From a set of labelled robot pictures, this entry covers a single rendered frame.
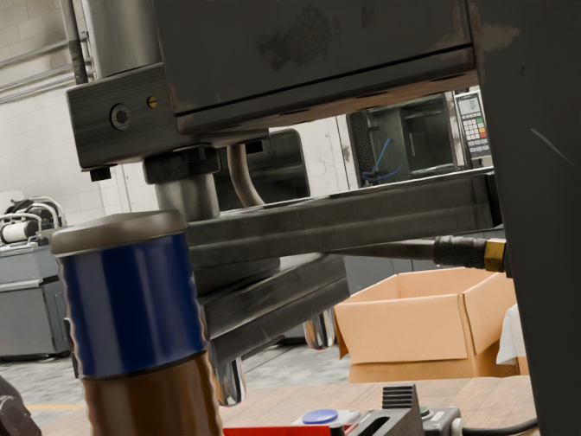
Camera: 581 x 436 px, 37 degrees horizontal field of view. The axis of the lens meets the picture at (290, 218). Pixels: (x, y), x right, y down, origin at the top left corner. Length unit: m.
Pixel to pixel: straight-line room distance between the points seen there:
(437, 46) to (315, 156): 5.25
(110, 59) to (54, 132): 9.40
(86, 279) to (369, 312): 2.70
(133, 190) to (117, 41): 6.07
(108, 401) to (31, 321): 7.35
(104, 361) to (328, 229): 0.23
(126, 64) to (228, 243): 0.12
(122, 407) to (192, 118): 0.24
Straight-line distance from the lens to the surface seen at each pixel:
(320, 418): 0.94
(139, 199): 6.55
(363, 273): 5.56
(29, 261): 7.47
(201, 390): 0.25
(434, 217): 0.43
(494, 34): 0.39
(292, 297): 0.54
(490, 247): 0.54
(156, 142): 0.50
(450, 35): 0.40
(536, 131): 0.39
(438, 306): 2.82
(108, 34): 0.52
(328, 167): 5.59
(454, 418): 0.91
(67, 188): 9.86
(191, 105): 0.46
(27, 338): 7.69
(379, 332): 2.93
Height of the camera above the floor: 1.20
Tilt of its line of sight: 3 degrees down
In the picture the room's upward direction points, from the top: 11 degrees counter-clockwise
